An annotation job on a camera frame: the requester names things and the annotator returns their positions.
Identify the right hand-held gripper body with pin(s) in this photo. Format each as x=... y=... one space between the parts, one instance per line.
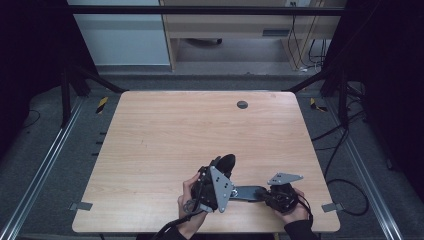
x=283 y=198

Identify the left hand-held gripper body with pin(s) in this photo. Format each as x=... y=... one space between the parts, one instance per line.
x=220 y=186

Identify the black stapler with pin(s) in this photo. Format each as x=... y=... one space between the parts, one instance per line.
x=246 y=193

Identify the person's right hand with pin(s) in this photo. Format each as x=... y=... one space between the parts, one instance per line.
x=298 y=215

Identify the person's left hand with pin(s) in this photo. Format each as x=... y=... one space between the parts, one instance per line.
x=193 y=228

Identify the grey tape piece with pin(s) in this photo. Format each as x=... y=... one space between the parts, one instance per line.
x=80 y=206
x=332 y=207

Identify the dark round table grommet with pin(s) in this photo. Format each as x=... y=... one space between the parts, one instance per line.
x=242 y=104

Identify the yellow black hazard tape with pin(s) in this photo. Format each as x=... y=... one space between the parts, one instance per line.
x=102 y=105
x=315 y=105

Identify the light wooden desk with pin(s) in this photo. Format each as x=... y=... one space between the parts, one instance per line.
x=216 y=28

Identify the white cabinet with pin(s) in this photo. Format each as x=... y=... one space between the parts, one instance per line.
x=123 y=40

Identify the black curtain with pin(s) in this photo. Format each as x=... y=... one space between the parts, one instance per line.
x=390 y=66
x=33 y=50

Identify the aluminium floor rail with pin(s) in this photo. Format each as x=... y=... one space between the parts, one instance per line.
x=43 y=166
x=366 y=166

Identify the black frame strut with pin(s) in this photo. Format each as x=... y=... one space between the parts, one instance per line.
x=65 y=96
x=342 y=100

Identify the black horizontal frame bar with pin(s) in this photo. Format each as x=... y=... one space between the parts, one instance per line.
x=200 y=10

